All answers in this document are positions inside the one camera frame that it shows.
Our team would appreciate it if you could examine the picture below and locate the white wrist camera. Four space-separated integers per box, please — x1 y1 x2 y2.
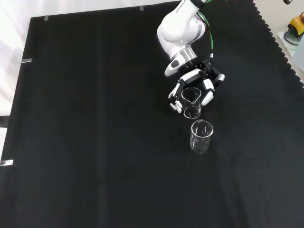
163 58 181 77

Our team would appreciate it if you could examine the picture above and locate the green cable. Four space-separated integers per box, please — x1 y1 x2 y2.
197 0 216 59

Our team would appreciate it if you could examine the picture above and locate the yellow stop button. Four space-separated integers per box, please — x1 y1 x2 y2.
287 13 304 36

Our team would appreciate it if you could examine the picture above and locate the clear glass beaker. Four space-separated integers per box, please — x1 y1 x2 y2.
180 87 202 119
190 120 214 154

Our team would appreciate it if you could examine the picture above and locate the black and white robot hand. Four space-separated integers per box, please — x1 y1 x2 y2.
167 60 226 114

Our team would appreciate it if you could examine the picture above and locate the black bench cloth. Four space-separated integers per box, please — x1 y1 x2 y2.
0 0 304 228

